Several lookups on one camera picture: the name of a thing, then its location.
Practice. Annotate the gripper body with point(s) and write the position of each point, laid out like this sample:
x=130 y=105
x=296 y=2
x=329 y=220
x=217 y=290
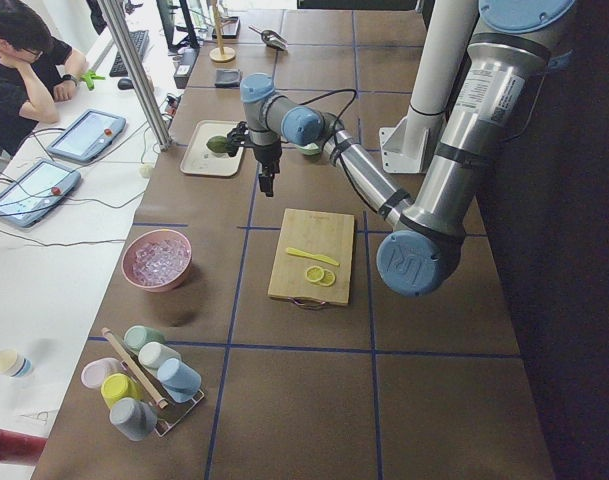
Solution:
x=268 y=155

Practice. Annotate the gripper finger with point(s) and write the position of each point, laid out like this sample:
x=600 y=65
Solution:
x=266 y=182

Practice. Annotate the green bowl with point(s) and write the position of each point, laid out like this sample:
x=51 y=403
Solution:
x=310 y=149

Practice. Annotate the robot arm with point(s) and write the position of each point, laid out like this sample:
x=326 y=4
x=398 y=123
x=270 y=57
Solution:
x=476 y=59

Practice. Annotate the pink bowl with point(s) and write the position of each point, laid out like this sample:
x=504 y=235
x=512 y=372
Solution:
x=155 y=236

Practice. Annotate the green avocado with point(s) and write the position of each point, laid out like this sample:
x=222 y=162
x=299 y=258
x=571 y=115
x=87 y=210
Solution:
x=218 y=144

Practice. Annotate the white rabbit tray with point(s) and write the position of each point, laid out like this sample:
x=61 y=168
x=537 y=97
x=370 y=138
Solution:
x=199 y=160

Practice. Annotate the wooden cutting board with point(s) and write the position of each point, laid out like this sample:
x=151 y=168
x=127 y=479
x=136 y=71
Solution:
x=330 y=234

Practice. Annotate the grey folded cloth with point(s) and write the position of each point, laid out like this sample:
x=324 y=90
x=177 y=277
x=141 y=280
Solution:
x=227 y=78

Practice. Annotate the yellow plastic knife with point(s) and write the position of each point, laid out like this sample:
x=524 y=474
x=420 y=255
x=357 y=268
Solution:
x=314 y=256

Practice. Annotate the upper lemon slice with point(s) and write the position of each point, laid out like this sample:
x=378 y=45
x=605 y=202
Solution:
x=314 y=274

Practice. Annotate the lemon slice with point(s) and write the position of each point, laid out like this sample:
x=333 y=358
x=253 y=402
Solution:
x=314 y=274
x=328 y=278

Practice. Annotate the power strip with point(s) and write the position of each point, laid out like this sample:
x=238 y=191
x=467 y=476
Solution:
x=169 y=108

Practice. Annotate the wooden mug tree stand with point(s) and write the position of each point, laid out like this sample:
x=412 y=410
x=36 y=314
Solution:
x=221 y=53

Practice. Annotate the lower lemon slice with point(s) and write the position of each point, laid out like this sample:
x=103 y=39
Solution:
x=328 y=278

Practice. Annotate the metal scoop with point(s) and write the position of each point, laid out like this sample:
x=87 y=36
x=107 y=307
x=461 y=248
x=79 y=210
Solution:
x=271 y=38

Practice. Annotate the white pillar base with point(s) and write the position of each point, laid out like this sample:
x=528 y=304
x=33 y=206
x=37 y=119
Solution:
x=408 y=147

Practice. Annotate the clear ice cubes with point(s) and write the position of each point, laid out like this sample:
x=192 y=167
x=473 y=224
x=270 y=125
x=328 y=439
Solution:
x=157 y=263

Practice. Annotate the computer mouse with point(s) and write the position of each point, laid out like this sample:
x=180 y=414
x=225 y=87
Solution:
x=125 y=83

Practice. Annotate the far teach pendant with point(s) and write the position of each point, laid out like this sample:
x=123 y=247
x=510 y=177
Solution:
x=87 y=137

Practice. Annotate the teach pendant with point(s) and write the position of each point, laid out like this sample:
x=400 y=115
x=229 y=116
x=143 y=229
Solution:
x=27 y=200
x=87 y=137

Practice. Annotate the green cup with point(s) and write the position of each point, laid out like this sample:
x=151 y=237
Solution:
x=137 y=336

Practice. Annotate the white cup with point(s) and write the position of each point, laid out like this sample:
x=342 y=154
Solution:
x=153 y=354

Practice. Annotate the blue cup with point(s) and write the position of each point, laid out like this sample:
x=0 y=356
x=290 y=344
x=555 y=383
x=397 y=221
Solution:
x=179 y=380

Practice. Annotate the near teach pendant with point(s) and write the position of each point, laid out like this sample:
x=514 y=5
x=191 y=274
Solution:
x=27 y=200

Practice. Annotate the yellow cup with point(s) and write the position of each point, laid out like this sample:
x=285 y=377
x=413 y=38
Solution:
x=118 y=386

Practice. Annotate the person in black shirt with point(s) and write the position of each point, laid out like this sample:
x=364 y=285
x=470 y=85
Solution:
x=37 y=72

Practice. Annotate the pink cup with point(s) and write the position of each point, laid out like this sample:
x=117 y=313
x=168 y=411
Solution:
x=95 y=372

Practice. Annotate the grey cup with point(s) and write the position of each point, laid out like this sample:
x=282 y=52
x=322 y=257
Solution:
x=133 y=418

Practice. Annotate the paper cup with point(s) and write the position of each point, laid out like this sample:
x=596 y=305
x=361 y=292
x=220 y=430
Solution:
x=13 y=364

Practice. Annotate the red fire extinguisher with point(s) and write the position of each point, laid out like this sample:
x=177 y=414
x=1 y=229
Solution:
x=20 y=448

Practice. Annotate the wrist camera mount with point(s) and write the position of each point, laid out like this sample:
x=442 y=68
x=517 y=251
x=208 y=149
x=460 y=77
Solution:
x=238 y=138

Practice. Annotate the aluminium frame post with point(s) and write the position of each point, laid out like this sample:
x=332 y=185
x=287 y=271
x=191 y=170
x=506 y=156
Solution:
x=116 y=24

